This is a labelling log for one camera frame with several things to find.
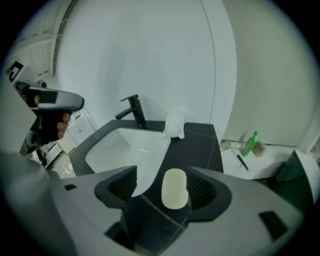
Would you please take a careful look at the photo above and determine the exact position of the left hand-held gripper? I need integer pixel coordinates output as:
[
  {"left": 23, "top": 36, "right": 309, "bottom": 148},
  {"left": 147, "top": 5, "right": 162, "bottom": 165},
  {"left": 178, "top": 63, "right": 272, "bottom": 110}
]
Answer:
[{"left": 4, "top": 60, "right": 85, "bottom": 156}]

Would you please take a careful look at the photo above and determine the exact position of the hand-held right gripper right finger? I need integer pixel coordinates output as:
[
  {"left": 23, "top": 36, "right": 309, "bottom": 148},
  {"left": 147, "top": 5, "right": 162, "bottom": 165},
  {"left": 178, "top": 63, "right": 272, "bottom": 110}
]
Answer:
[{"left": 159, "top": 166, "right": 305, "bottom": 256}]

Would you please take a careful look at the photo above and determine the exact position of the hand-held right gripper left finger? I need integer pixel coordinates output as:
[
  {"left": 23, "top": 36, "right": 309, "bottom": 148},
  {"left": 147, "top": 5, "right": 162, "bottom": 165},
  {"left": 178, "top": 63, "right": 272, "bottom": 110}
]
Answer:
[{"left": 0, "top": 149, "right": 139, "bottom": 256}]

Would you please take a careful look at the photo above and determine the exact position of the cream bar of soap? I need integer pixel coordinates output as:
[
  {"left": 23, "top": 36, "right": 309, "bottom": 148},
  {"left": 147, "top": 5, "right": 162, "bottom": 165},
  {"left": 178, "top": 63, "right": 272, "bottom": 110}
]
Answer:
[{"left": 160, "top": 168, "right": 189, "bottom": 210}]

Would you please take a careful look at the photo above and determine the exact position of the person's left hand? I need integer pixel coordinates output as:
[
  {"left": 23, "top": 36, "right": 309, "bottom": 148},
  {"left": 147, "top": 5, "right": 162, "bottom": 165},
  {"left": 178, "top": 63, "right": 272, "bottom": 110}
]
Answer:
[{"left": 56, "top": 112, "right": 73, "bottom": 140}]

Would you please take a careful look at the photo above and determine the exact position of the black pen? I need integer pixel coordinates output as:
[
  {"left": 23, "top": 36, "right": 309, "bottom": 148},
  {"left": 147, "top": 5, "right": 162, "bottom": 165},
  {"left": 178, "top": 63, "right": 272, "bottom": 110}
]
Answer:
[{"left": 236, "top": 154, "right": 251, "bottom": 173}]

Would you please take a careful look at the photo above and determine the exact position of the brown round brush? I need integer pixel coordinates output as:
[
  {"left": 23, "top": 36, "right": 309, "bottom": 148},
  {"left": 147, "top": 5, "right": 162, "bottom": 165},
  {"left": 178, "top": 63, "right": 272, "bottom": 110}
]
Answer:
[{"left": 252, "top": 140, "right": 266, "bottom": 158}]

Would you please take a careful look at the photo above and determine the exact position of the white sink basin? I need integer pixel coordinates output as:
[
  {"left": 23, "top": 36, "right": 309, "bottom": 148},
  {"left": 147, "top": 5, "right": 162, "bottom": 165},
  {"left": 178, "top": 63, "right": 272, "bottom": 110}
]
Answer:
[{"left": 84, "top": 127, "right": 172, "bottom": 198}]

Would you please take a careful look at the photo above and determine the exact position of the green plastic bottle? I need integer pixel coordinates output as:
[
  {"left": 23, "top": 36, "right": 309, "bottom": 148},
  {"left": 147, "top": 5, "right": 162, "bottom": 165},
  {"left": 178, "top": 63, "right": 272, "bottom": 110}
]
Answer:
[{"left": 240, "top": 130, "right": 260, "bottom": 158}]

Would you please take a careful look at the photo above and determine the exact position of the clear glass jar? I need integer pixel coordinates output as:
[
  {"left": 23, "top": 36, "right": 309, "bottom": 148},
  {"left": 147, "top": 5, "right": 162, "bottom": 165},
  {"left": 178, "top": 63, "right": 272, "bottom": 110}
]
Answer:
[{"left": 219, "top": 139, "right": 248, "bottom": 152}]

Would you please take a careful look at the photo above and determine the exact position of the black faucet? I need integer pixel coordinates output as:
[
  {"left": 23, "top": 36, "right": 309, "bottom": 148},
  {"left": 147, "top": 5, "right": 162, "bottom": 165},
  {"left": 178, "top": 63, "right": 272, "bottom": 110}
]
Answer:
[{"left": 114, "top": 94, "right": 149, "bottom": 130}]

